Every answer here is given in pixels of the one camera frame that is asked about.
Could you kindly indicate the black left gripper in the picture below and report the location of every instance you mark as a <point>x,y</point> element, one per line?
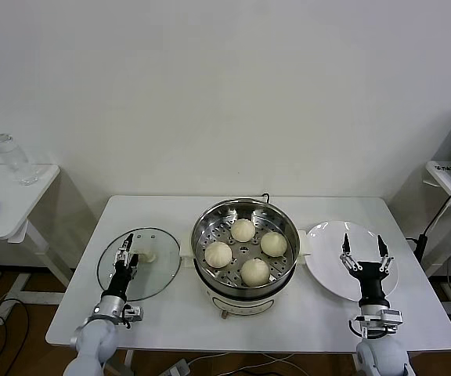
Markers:
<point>119,280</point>

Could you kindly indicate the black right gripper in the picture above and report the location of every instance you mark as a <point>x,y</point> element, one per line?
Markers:
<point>371,282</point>

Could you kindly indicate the white steamed baozi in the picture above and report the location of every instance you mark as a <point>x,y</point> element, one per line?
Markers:
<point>218,254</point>
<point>273,243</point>
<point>243,230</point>
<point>255,272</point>

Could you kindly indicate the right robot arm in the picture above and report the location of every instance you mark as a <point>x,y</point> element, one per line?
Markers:
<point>382,356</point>

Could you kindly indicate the stainless steel steamer basket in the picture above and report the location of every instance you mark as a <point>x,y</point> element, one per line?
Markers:
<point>225,219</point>

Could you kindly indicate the steel steamer pot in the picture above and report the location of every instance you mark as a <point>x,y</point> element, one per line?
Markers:
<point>241,303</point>

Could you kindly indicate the white round plate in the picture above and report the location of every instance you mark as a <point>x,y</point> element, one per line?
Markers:
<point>327,250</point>

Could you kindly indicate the white side table with label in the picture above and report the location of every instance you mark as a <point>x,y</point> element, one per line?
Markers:
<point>442,178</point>

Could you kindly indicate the white table leg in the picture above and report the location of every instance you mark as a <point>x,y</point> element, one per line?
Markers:
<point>355,360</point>
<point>130,362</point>

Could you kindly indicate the clear plastic water bottle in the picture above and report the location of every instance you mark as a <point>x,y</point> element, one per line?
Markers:
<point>16,160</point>

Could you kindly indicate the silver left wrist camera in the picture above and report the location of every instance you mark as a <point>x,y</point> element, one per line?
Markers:
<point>133,313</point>

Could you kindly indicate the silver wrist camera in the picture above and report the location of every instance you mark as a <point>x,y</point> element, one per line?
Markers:
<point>133,313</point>
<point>384,318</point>

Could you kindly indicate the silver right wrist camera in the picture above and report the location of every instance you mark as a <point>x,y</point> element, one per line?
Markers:
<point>384,318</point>

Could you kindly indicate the white power strip with switch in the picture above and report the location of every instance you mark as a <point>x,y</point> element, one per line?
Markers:
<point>178,368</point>

